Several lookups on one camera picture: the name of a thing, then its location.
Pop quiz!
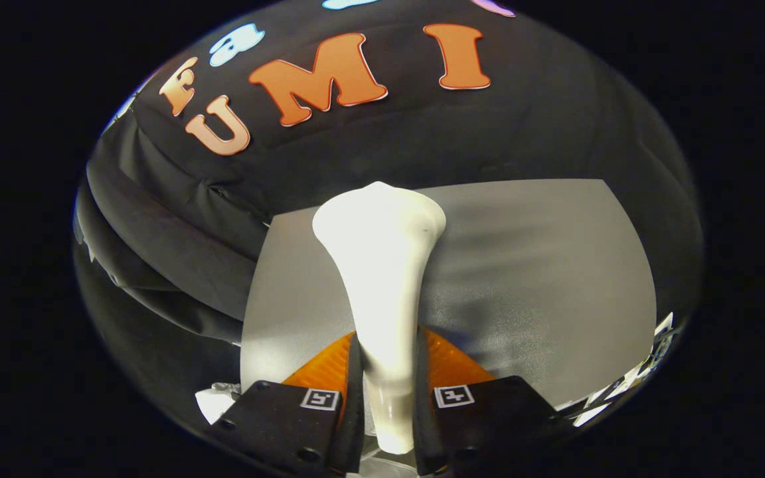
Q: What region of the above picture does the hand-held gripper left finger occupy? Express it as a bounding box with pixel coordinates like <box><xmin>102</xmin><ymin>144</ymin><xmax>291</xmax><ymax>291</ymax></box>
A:
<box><xmin>205</xmin><ymin>330</ymin><xmax>365</xmax><ymax>475</ymax></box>

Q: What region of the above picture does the grey cabinet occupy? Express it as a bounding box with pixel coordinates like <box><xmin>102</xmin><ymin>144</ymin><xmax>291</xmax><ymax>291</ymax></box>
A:
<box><xmin>240</xmin><ymin>178</ymin><xmax>657</xmax><ymax>407</ymax></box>

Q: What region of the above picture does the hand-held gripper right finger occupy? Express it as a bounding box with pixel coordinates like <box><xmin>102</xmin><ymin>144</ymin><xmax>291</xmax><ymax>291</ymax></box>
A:
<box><xmin>413</xmin><ymin>327</ymin><xmax>572</xmax><ymax>475</ymax></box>

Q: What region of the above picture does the white crumpled cloth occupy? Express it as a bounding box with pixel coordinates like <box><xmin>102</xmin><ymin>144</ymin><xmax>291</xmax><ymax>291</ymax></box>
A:
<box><xmin>195</xmin><ymin>382</ymin><xmax>244</xmax><ymax>424</ymax></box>

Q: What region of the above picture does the white garment steamer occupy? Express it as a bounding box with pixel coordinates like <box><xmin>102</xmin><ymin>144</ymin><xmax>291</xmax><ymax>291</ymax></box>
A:
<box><xmin>312</xmin><ymin>181</ymin><xmax>447</xmax><ymax>455</ymax></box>

